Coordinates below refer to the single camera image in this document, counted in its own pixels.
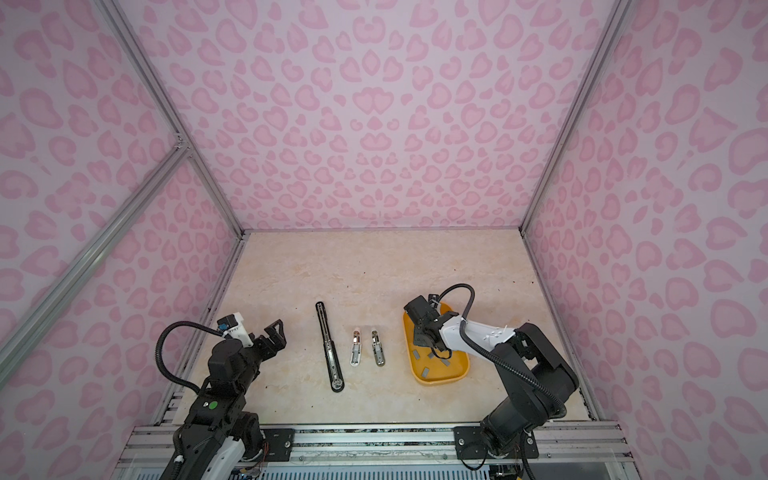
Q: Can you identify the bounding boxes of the pink mini stapler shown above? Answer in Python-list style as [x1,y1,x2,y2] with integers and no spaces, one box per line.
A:
[350,329,362,367]

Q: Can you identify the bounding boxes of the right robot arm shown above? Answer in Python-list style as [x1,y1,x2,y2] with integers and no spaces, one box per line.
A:
[404,296,579,457]

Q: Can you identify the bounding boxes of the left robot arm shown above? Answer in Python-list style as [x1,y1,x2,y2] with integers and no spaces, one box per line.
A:
[156,313,287,479]

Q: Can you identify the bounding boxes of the yellow plastic tray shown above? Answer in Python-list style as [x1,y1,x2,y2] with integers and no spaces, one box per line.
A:
[403,303,470,386]

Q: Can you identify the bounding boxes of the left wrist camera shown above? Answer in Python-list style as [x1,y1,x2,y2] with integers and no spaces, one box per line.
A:
[217,312,254,348]

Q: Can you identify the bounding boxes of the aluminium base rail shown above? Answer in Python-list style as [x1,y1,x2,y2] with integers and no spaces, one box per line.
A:
[110,422,640,480]

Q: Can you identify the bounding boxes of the diagonal aluminium frame bar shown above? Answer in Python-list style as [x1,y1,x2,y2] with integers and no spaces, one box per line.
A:
[1,141,190,385]

